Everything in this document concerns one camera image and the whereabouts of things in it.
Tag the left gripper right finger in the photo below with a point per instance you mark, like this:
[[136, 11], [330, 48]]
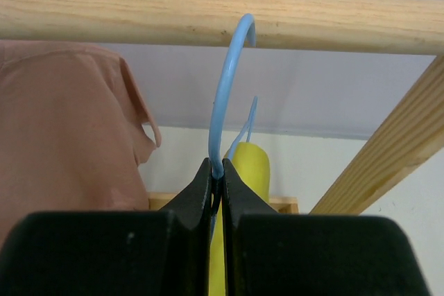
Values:
[[269, 253]]

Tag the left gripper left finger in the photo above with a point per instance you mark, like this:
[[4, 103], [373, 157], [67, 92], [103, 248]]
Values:
[[163, 252]]

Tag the yellow-green trousers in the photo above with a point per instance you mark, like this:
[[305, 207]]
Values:
[[253, 166]]

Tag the light blue wire hanger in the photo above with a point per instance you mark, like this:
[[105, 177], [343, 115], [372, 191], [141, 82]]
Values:
[[229, 95]]

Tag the pink t-shirt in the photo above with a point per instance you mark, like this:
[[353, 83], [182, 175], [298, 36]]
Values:
[[74, 130]]

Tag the wooden clothes rack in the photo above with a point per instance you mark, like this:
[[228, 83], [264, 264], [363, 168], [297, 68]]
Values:
[[408, 137]]

